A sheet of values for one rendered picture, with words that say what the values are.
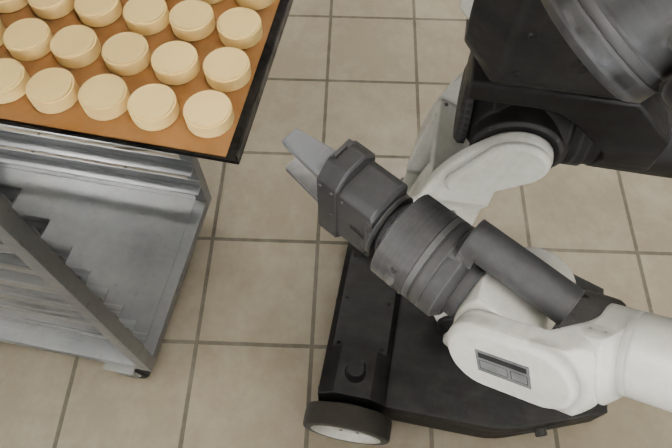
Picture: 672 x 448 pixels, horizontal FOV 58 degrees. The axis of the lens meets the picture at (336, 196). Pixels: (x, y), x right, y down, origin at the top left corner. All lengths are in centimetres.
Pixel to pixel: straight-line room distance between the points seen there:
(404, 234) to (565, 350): 15
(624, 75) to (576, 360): 21
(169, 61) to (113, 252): 101
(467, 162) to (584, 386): 35
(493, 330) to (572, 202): 144
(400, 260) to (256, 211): 129
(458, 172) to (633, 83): 44
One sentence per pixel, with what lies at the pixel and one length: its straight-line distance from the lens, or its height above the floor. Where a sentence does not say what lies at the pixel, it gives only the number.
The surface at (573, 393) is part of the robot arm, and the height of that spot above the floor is 110.
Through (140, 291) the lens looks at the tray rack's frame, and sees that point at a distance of 158.
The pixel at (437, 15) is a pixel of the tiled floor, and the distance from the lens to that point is 230.
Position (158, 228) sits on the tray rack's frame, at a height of 15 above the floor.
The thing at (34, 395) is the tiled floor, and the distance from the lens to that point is 175.
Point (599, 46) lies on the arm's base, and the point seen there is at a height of 132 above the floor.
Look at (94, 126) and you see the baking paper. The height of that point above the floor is 104.
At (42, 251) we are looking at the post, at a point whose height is 75.
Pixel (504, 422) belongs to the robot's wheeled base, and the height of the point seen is 17.
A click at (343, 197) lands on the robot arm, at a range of 53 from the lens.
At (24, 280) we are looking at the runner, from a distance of 127.
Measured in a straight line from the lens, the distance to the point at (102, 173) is 167.
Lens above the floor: 155
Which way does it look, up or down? 60 degrees down
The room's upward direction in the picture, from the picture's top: straight up
